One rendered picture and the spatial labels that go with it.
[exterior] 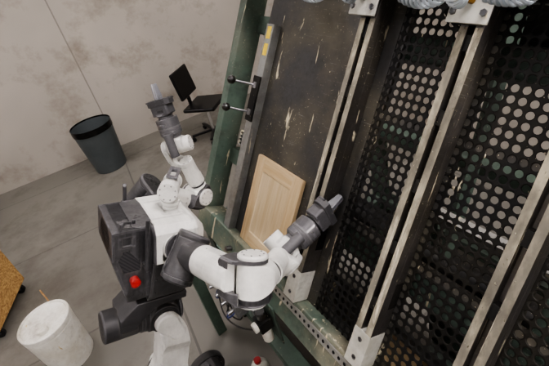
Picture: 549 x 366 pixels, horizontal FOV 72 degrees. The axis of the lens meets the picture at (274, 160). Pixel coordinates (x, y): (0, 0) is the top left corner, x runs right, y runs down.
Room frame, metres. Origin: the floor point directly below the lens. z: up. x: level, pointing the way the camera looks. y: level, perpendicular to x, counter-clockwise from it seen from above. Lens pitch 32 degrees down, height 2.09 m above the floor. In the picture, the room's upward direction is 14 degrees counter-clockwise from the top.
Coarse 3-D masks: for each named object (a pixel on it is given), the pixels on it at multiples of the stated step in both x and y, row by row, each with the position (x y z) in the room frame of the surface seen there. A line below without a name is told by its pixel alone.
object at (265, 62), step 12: (276, 36) 1.60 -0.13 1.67; (264, 60) 1.58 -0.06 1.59; (264, 72) 1.56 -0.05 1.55; (264, 84) 1.55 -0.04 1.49; (264, 96) 1.55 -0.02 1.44; (252, 120) 1.51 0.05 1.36; (252, 132) 1.50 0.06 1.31; (252, 144) 1.49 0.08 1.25; (240, 156) 1.49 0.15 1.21; (240, 168) 1.46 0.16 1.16; (240, 180) 1.44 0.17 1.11; (240, 192) 1.43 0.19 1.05; (228, 204) 1.44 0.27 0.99; (240, 204) 1.43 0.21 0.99; (228, 216) 1.41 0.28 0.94; (228, 228) 1.38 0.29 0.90
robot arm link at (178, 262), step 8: (176, 240) 0.86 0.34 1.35; (184, 240) 0.83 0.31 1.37; (176, 248) 0.82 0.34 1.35; (184, 248) 0.80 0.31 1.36; (192, 248) 0.78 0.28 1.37; (176, 256) 0.80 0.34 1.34; (184, 256) 0.78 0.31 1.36; (168, 264) 0.80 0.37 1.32; (176, 264) 0.79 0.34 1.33; (184, 264) 0.77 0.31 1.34; (168, 272) 0.78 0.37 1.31; (176, 272) 0.77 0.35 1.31; (184, 272) 0.77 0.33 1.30; (192, 280) 0.78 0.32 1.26
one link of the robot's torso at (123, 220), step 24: (120, 216) 0.98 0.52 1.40; (144, 216) 0.98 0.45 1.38; (168, 216) 0.98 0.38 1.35; (192, 216) 0.99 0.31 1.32; (120, 240) 0.88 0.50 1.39; (144, 240) 0.91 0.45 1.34; (168, 240) 0.89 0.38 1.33; (120, 264) 0.86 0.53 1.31; (144, 264) 0.88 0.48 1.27; (144, 288) 0.87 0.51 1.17; (168, 288) 0.90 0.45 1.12
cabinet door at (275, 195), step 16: (256, 176) 1.38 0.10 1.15; (272, 176) 1.29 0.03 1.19; (288, 176) 1.21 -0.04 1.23; (256, 192) 1.34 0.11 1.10; (272, 192) 1.26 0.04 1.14; (288, 192) 1.18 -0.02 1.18; (256, 208) 1.30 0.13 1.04; (272, 208) 1.22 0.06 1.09; (288, 208) 1.14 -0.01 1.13; (256, 224) 1.27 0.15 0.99; (272, 224) 1.18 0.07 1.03; (288, 224) 1.11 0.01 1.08; (256, 240) 1.22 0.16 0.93
